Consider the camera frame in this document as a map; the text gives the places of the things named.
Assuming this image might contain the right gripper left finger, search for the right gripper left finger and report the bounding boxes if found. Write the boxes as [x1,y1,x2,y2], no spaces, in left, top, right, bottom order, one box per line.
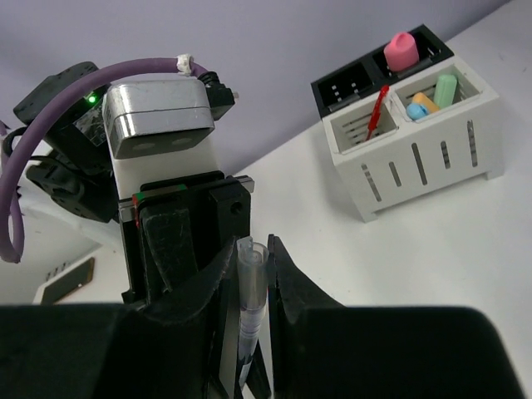
[1,240,237,398]

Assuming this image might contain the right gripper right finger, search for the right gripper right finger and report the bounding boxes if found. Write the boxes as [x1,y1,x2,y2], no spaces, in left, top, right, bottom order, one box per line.
[268,235,524,398]

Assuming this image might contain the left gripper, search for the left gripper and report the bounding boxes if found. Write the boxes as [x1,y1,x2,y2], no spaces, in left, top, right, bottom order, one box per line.
[119,170,254,304]

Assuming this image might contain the clear pen cap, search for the clear pen cap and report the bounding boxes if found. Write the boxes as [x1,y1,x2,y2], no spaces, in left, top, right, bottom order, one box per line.
[237,236,269,311]

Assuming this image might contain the red gel pen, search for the red gel pen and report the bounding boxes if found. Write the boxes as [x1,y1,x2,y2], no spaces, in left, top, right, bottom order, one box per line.
[365,85,390,141]

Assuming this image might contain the blue highlighter marker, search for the blue highlighter marker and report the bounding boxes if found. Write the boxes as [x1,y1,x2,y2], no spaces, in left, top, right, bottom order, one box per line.
[406,102,431,121]

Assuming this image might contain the green highlighter marker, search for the green highlighter marker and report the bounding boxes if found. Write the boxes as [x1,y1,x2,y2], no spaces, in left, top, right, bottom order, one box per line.
[433,74,458,109]

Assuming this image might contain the purple gel pen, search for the purple gel pen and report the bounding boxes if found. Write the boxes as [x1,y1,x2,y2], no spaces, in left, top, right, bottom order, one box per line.
[238,307,266,388]

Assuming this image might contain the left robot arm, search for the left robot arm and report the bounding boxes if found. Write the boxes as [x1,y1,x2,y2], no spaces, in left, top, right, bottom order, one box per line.
[1,55,254,304]

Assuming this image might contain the black organizer container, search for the black organizer container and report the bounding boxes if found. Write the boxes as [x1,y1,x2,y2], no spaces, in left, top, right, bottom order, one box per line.
[311,24,454,118]

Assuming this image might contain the white slatted organizer container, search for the white slatted organizer container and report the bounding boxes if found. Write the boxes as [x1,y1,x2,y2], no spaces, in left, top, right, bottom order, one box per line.
[322,56,504,222]

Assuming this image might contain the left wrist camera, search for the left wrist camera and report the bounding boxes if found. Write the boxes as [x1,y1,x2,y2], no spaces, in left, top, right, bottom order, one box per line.
[103,78,219,200]

